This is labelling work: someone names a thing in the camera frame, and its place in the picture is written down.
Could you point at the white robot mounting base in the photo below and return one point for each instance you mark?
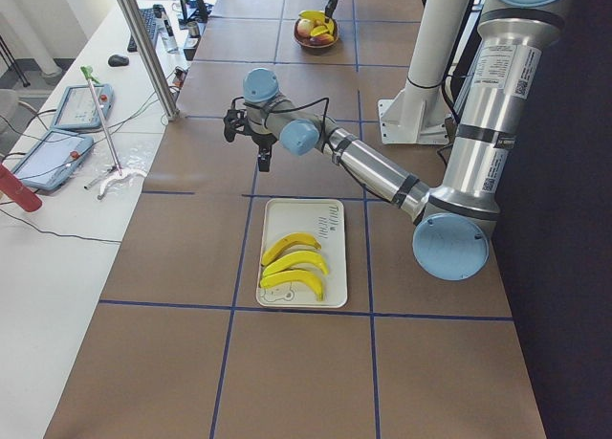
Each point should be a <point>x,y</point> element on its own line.
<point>412,126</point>

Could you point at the red bottle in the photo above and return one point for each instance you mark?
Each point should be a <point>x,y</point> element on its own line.
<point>18,192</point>

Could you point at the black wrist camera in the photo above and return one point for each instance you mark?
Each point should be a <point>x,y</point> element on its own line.
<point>235,123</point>

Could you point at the white bear print tray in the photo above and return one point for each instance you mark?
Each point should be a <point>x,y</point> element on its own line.
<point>322,218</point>

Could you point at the teach pendant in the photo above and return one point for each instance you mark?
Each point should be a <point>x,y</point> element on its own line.
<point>77,111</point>
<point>53,160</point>

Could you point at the brown wicker basket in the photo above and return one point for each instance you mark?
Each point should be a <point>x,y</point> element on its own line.
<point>304,42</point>

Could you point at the yellow star fruit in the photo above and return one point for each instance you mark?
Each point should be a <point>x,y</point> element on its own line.
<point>320,30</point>

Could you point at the yellow banana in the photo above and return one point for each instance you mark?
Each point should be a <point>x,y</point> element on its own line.
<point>293,259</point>

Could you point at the far teach pendant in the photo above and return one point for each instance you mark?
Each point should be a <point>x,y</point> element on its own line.
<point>77,111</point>

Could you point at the pale yellow apple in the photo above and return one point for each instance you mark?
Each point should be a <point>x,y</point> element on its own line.
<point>304,27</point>

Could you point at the black computer mouse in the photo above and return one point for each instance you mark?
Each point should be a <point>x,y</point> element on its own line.
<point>118,60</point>

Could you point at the aluminium frame post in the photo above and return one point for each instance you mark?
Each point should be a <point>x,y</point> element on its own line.
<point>131,13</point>

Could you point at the metal cup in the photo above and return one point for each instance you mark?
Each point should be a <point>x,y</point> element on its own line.
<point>193,29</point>

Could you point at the yellow banana basket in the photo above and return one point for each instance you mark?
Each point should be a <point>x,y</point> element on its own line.
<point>288,241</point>
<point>312,15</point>

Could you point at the black keyboard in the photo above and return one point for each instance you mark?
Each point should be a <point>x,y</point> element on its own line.
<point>150,25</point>

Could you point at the metal rod with green tip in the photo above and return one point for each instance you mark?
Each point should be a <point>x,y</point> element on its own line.
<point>91,82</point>

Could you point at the near teach pendant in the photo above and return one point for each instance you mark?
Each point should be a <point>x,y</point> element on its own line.
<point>53,160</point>

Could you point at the dark red mango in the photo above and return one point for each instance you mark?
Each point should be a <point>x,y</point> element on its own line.
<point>322,40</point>

